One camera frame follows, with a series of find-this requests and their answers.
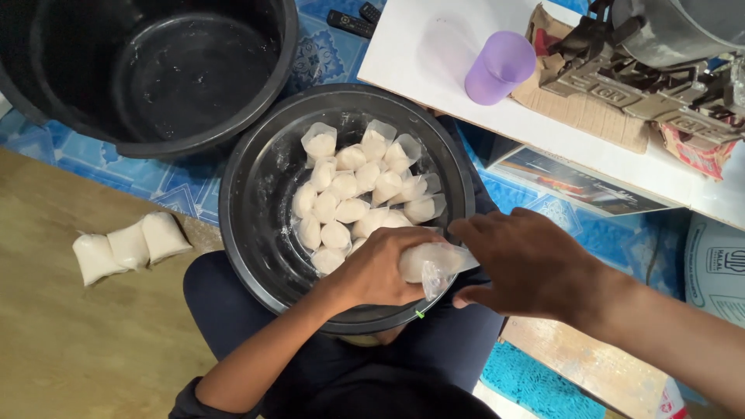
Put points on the person's left hand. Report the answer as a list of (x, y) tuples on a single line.
[(372, 273)]

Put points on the person's right hand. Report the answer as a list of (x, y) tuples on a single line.
[(529, 267)]

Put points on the person's left fingers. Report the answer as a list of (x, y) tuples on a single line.
[(416, 237)]

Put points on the plastic bag of flour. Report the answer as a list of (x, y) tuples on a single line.
[(428, 262)]

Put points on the pile of filled flour packets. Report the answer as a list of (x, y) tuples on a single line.
[(355, 192)]

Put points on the wide black plastic basin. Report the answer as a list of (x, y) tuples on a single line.
[(262, 192)]

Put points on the printed flat carton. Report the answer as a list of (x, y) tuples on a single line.
[(576, 183)]

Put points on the purple plastic cup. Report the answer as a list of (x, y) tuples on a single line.
[(497, 70)]

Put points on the teal shaggy rug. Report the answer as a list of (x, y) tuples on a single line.
[(535, 384)]

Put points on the brown cardboard sheet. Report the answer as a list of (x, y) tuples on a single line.
[(582, 113)]

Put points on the wooden board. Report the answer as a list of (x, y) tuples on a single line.
[(588, 361)]

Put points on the long black remote control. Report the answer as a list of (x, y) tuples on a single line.
[(350, 24)]

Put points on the short black remote control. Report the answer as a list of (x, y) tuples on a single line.
[(370, 11)]

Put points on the sealed white flour packet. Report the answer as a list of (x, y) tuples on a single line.
[(164, 235), (129, 245), (93, 259)]

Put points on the metal sealing machine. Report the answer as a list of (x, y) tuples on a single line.
[(646, 93)]

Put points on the red snack wrapper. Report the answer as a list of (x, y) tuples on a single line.
[(695, 154)]

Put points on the white printed sack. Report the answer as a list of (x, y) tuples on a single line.
[(716, 267)]

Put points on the red and white packet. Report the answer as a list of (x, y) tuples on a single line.
[(672, 401)]

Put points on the large black plastic bucket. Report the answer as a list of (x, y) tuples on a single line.
[(151, 70)]

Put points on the grey metal pot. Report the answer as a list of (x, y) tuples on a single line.
[(681, 26)]

